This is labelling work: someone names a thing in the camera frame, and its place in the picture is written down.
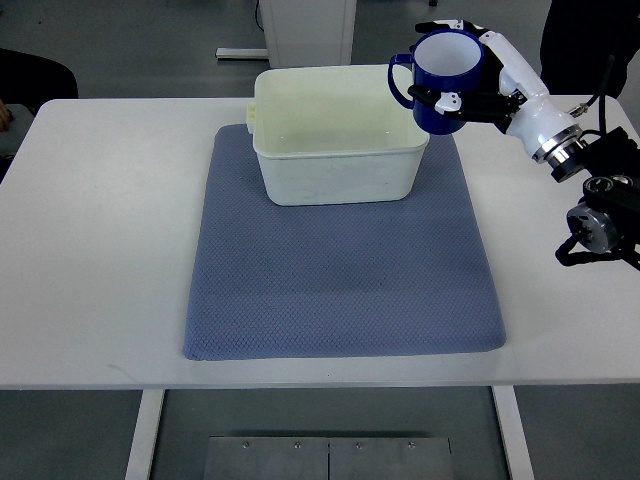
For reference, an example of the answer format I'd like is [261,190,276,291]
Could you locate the cream plastic box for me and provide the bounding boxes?
[246,65,430,206]

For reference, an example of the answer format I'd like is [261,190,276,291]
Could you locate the white cabinet pedestal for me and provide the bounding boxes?
[216,0,357,68]

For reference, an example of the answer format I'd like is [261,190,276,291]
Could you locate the dark-clothed person in background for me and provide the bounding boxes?
[540,0,639,98]

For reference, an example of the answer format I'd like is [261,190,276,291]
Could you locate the right white table leg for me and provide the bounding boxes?
[491,386,535,480]

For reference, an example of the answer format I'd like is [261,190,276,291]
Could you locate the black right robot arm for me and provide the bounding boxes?
[552,55,639,269]

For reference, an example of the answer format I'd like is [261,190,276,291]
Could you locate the grey metal floor plate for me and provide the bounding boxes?
[203,436,454,479]

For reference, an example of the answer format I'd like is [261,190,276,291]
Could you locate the white table leg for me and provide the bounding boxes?
[124,389,165,480]
[491,386,535,480]

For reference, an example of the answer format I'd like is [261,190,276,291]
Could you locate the blue mug white inside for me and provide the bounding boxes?
[387,28,485,135]

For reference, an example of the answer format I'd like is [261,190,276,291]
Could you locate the left white table leg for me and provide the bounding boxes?
[124,389,165,480]

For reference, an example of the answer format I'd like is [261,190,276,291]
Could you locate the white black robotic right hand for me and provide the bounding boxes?
[408,19,586,169]

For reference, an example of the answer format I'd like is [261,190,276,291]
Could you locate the black chair at left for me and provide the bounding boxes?
[1,48,79,116]

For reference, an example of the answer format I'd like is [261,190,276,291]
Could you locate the blue textured mat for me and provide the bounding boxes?
[183,125,506,361]

